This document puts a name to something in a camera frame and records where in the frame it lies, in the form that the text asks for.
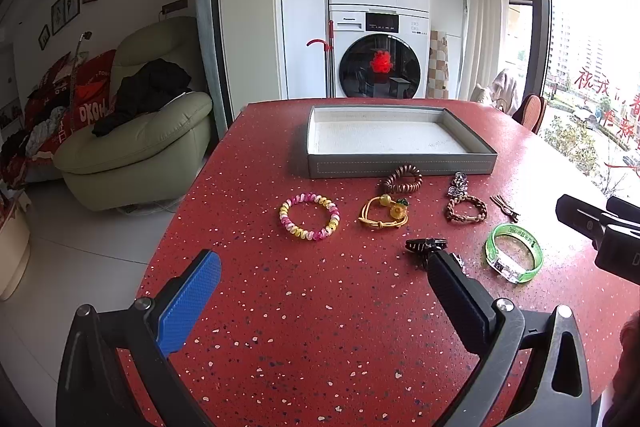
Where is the green translucent bangle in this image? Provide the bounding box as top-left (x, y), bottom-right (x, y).
top-left (485, 223), bottom-right (544, 284)

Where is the black claw hair clip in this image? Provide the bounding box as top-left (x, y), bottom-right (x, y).
top-left (405, 237), bottom-right (448, 270)

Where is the brown braided bracelet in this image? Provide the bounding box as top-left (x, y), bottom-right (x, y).
top-left (444, 194), bottom-right (490, 225)

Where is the yellow cord flower bracelet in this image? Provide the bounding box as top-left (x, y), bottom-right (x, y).
top-left (358, 193), bottom-right (410, 230)

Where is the brown spiral hair tie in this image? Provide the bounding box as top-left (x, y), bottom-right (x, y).
top-left (383, 163), bottom-right (424, 195)

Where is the pink yellow beaded bracelet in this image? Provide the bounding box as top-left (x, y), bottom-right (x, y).
top-left (278, 190), bottom-right (342, 242)

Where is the grey jewelry tray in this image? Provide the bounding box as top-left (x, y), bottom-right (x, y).
top-left (306, 104), bottom-right (498, 179)

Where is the brown chair back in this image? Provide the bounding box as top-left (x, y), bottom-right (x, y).
top-left (512, 94), bottom-right (547, 134)

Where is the light green armchair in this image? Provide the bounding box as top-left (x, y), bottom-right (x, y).
top-left (53, 16), bottom-right (214, 211)

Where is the checkered cloth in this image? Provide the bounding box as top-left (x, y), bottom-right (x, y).
top-left (426, 30), bottom-right (449, 100)

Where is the black clothing on armchair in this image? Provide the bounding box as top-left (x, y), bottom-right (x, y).
top-left (92, 58), bottom-right (192, 136)

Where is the red printed cushion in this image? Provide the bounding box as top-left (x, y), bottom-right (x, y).
top-left (70, 49), bottom-right (116, 131)

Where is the lower white washing machine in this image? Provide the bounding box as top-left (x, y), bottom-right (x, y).
top-left (329, 4), bottom-right (431, 100)

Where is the red handled mop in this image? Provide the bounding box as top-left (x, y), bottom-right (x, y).
top-left (306, 20), bottom-right (335, 98)

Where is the framed picture on wall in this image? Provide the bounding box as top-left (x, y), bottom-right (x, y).
top-left (51, 0), bottom-right (80, 36)

